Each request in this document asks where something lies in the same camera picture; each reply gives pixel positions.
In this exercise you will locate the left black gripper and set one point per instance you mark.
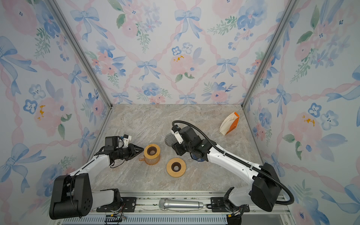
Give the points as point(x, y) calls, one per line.
point(132, 149)

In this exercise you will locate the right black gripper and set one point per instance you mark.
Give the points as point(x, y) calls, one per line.
point(176, 148)

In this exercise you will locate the orange glass carafe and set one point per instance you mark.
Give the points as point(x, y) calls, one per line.
point(150, 159)

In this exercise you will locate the grey glass dripper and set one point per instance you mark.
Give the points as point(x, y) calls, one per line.
point(170, 140)

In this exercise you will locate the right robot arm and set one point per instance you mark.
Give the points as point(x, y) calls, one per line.
point(262, 187)

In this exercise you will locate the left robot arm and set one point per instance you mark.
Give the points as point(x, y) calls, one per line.
point(72, 194)

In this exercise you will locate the blue glass dripper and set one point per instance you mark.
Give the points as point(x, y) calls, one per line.
point(198, 157)

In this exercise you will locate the coffee filter pack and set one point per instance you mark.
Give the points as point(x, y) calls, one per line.
point(229, 124)

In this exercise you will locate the silver microphone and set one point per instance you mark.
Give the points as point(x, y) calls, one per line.
point(179, 204)

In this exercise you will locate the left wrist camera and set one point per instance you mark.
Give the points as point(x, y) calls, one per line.
point(116, 142)

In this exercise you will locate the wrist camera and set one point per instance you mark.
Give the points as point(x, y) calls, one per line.
point(116, 142)
point(175, 132)

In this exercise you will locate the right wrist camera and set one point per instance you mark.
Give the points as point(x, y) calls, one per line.
point(175, 132)

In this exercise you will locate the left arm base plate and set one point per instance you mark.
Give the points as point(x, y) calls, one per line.
point(128, 204)

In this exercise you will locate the aluminium front rail frame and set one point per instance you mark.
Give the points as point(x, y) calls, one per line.
point(147, 212)

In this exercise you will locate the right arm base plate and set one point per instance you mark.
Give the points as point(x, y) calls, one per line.
point(219, 205)

